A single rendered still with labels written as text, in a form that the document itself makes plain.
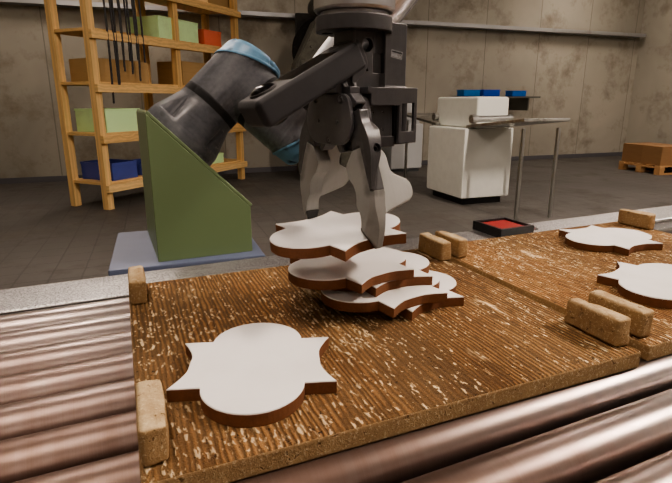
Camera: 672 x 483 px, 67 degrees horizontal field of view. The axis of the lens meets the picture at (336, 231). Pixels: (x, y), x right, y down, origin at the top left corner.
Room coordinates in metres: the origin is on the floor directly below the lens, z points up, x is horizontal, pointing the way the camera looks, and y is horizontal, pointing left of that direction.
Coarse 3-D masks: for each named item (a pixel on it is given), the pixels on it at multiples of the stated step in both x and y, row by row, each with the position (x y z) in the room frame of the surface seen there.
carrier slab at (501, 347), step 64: (192, 320) 0.46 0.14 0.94; (256, 320) 0.46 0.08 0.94; (320, 320) 0.46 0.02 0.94; (384, 320) 0.46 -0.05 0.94; (448, 320) 0.46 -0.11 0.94; (512, 320) 0.46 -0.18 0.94; (384, 384) 0.35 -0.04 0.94; (448, 384) 0.35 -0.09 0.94; (512, 384) 0.35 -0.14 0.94; (192, 448) 0.27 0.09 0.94; (256, 448) 0.27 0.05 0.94; (320, 448) 0.28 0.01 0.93
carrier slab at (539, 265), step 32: (608, 224) 0.87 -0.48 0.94; (480, 256) 0.68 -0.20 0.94; (512, 256) 0.68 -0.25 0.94; (544, 256) 0.68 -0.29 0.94; (576, 256) 0.68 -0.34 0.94; (608, 256) 0.68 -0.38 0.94; (640, 256) 0.68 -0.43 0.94; (512, 288) 0.57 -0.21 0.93; (544, 288) 0.55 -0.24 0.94; (576, 288) 0.55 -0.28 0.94; (608, 288) 0.55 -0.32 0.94
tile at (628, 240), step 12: (588, 228) 0.79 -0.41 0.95; (600, 228) 0.79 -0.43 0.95; (612, 228) 0.79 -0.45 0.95; (576, 240) 0.72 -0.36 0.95; (588, 240) 0.72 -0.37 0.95; (600, 240) 0.72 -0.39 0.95; (612, 240) 0.72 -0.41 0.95; (624, 240) 0.72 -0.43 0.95; (636, 240) 0.72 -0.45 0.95; (648, 240) 0.72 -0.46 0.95; (624, 252) 0.68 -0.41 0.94
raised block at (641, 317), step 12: (588, 300) 0.47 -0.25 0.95; (600, 300) 0.46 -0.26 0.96; (612, 300) 0.45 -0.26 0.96; (624, 300) 0.45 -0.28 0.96; (624, 312) 0.44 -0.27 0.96; (636, 312) 0.43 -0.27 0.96; (648, 312) 0.42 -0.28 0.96; (636, 324) 0.42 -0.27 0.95; (648, 324) 0.42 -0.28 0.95; (636, 336) 0.42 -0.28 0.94
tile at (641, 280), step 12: (624, 264) 0.61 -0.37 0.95; (648, 264) 0.61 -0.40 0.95; (660, 264) 0.61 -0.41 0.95; (600, 276) 0.57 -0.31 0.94; (612, 276) 0.56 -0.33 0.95; (624, 276) 0.56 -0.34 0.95; (636, 276) 0.56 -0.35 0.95; (648, 276) 0.56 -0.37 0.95; (660, 276) 0.56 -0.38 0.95; (624, 288) 0.53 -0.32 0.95; (636, 288) 0.52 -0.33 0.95; (648, 288) 0.52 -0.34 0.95; (660, 288) 0.52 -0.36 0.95; (636, 300) 0.51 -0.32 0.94; (648, 300) 0.50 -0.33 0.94; (660, 300) 0.50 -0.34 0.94
